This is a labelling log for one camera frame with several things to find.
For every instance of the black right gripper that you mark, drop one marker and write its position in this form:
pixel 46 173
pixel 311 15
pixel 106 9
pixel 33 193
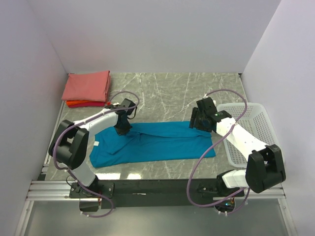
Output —
pixel 196 114

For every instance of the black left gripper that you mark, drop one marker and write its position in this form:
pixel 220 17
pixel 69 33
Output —
pixel 124 131

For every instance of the teal blue t shirt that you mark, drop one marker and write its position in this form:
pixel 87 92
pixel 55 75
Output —
pixel 157 141

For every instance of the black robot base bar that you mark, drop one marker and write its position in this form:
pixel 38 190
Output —
pixel 163 192

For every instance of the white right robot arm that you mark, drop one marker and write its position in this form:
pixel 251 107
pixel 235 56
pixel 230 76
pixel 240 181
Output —
pixel 265 164

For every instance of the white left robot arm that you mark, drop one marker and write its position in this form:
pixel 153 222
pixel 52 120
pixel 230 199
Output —
pixel 69 145

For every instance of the folded salmon pink t shirt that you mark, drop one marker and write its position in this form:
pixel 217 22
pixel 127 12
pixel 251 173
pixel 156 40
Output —
pixel 91 86

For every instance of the folded orange t shirt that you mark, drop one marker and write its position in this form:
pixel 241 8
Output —
pixel 79 103

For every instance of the white perforated plastic basket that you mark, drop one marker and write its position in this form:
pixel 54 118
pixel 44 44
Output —
pixel 256 121

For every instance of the aluminium extrusion rail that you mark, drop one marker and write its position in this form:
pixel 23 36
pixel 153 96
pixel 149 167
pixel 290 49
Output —
pixel 48 191

